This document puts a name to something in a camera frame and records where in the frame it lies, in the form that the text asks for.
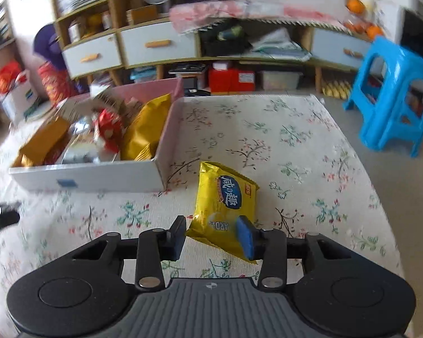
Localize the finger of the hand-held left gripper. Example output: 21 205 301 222
0 204 21 236

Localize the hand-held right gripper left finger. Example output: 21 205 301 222
72 215 187 291

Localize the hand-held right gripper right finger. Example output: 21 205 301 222
235 215 353 289

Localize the small yellow cracker packet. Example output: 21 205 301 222
186 161 261 264

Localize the yellow snack bag white label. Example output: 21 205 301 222
20 116 71 168

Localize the pink cardboard box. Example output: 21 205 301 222
9 77 184 192

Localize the clear blue bread packet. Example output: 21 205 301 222
61 137 120 164

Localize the large plain yellow snack bag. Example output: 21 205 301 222
122 93 172 161

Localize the white biscuit-picture snack packet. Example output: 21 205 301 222
90 84 127 113

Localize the floral tablecloth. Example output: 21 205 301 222
0 93 406 338

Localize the white shopping bag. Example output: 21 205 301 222
0 70 39 122

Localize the red gift bag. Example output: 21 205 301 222
0 61 23 94

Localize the red round drum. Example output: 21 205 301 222
38 61 80 104

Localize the black floor device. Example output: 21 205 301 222
183 77 212 97

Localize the red storage box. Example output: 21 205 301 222
208 67 256 94

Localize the white-lid clear storage box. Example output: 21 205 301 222
259 70 302 90

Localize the blue-lid storage box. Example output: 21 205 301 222
130 65 159 85

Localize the black-top clear storage box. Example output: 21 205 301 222
169 63 208 88

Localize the tall wooden shelf cabinet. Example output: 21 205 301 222
51 0 124 85

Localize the yellow egg crate foam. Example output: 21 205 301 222
321 79 353 99

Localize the purple plush toy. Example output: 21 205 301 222
32 24 66 71

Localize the wooden bookshelf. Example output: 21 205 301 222
0 0 22 64

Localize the wooden drawer cabinet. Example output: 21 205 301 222
116 17 201 85

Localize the pile of white bags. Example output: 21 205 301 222
250 28 311 60

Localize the low wooden open cabinet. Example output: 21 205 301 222
197 17 374 94

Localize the blue plastic stool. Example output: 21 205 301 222
343 36 423 158

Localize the brown cardboard box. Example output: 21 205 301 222
127 5 159 25

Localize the pink patterned cloth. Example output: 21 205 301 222
169 0 346 34

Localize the orange with leaves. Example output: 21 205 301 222
345 0 365 15

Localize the black microwave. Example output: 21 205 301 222
395 5 423 60

